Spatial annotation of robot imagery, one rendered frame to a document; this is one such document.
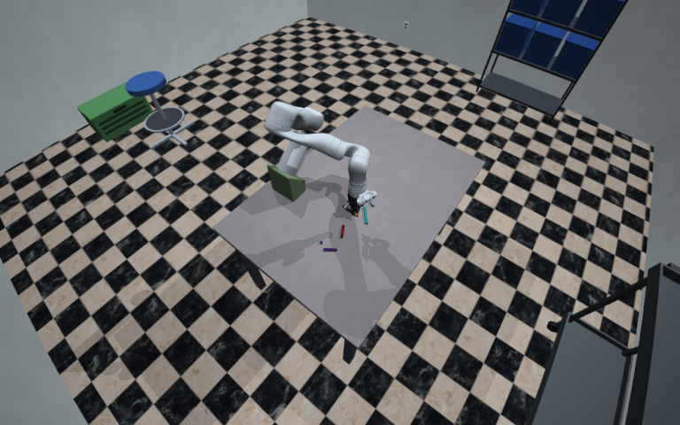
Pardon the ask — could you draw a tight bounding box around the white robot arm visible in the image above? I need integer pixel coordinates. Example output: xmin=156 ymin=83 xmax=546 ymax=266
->
xmin=264 ymin=102 xmax=377 ymax=206

